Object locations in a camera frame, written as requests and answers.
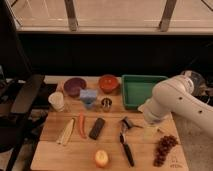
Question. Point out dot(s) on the black rectangular block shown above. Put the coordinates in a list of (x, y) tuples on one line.
[(96, 129)]

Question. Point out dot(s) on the bunch of dark grapes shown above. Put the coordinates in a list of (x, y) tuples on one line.
[(164, 146)]

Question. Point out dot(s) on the wooden cutting board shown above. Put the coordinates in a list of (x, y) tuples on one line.
[(78, 154)]

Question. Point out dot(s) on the yellow red apple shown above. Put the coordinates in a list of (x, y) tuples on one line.
[(101, 158)]

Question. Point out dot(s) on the black handled peeler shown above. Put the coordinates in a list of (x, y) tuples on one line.
[(126, 124)]

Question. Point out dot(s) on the red bowl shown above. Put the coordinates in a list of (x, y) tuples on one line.
[(108, 83)]

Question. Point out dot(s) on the green plastic tray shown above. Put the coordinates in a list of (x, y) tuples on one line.
[(136, 89)]

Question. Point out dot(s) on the white cup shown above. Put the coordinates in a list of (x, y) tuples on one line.
[(56, 99)]

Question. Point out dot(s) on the purple bowl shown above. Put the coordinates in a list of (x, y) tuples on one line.
[(73, 86)]

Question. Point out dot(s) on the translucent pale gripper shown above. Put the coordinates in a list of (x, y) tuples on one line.
[(150, 130)]

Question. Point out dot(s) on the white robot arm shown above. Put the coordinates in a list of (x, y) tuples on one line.
[(174, 95)]

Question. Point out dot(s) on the grey round dish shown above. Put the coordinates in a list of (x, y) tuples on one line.
[(197, 79)]

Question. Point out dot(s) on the black office chair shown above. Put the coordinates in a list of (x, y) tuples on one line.
[(13, 60)]

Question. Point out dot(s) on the orange carrot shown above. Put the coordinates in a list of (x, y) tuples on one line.
[(81, 126)]

